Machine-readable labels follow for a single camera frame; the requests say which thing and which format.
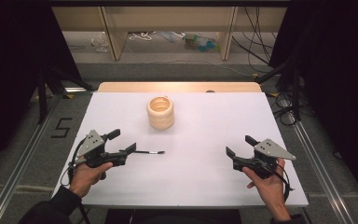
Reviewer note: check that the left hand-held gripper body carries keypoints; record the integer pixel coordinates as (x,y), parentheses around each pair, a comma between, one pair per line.
(90,145)

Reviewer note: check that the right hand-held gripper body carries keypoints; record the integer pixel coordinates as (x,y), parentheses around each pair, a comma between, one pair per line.
(268,151)

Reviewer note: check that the thin black pen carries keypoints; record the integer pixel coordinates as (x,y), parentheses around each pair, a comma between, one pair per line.
(149,152)

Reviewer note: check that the beige ringed pen holder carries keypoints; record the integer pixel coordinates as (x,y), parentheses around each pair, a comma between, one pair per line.
(160,112)

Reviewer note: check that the person's left hand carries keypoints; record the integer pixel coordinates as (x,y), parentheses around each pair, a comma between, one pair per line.
(85,179)

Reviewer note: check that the person's right hand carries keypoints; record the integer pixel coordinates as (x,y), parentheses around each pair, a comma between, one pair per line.
(268,186)

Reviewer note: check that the black tripod stand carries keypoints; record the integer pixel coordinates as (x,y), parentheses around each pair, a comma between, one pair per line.
(293,87)
(48,87)

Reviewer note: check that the clear plastic item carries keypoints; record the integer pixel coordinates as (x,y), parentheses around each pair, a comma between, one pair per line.
(101,43)

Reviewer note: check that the black curtain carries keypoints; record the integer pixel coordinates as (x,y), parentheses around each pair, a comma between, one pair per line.
(15,62)
(338,77)

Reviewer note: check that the pile of plastic bottles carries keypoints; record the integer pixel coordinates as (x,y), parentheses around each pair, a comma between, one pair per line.
(200,42)

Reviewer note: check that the wooden shelf unit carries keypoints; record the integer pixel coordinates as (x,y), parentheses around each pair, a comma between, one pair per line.
(167,18)

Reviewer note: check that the metal floor rail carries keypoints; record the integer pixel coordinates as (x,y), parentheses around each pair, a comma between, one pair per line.
(323,174)
(18,174)

